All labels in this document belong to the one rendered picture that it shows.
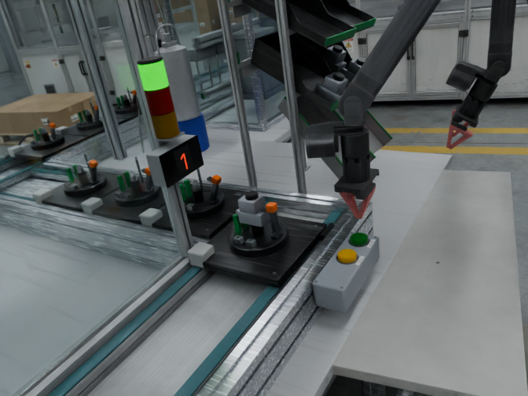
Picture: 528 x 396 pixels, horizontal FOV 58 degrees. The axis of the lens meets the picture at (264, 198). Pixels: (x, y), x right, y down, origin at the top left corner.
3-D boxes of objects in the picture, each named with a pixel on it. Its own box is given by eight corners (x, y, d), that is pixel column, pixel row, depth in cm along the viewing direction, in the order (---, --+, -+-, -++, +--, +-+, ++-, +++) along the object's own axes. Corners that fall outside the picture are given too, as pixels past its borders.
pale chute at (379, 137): (383, 146, 147) (393, 137, 144) (361, 162, 139) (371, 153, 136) (325, 80, 151) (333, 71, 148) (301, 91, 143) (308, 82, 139)
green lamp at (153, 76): (174, 83, 94) (168, 58, 92) (156, 90, 90) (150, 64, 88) (155, 83, 96) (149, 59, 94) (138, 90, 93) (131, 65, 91)
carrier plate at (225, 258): (327, 230, 115) (326, 222, 114) (279, 288, 97) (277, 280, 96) (245, 216, 127) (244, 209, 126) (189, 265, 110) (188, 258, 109)
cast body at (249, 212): (272, 218, 109) (268, 191, 105) (262, 227, 105) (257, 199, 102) (243, 212, 113) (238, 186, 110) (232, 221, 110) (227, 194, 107)
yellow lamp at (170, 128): (185, 131, 98) (179, 108, 96) (169, 140, 95) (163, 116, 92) (166, 130, 101) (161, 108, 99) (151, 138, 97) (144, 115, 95)
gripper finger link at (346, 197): (340, 221, 104) (337, 182, 100) (352, 206, 110) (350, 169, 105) (370, 225, 101) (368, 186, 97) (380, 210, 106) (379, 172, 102)
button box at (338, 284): (379, 258, 110) (379, 235, 107) (345, 314, 95) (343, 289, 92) (351, 252, 114) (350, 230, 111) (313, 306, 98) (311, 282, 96)
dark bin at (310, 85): (357, 97, 128) (366, 73, 123) (330, 112, 120) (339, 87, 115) (280, 53, 139) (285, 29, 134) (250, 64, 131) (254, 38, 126)
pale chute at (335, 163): (367, 165, 136) (376, 156, 133) (342, 183, 128) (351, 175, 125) (305, 93, 140) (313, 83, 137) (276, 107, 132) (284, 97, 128)
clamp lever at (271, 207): (282, 231, 107) (276, 202, 104) (278, 236, 106) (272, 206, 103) (269, 229, 109) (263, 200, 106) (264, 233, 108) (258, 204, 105)
